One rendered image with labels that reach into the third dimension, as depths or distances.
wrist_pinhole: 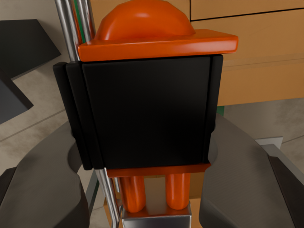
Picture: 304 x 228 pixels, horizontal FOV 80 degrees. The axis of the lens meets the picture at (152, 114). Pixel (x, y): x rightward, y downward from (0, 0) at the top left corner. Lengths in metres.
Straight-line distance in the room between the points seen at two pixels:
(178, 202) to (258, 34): 0.84
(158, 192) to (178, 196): 0.03
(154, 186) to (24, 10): 1.47
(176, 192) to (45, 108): 1.61
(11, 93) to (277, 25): 1.05
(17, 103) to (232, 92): 0.90
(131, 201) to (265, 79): 0.92
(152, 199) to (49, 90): 1.51
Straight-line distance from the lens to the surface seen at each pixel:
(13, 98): 0.81
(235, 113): 1.72
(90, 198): 1.44
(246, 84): 0.98
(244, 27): 0.91
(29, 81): 1.68
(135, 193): 0.16
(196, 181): 0.76
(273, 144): 2.07
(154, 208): 0.18
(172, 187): 0.16
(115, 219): 0.18
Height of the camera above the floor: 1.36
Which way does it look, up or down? 61 degrees down
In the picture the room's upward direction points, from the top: 177 degrees clockwise
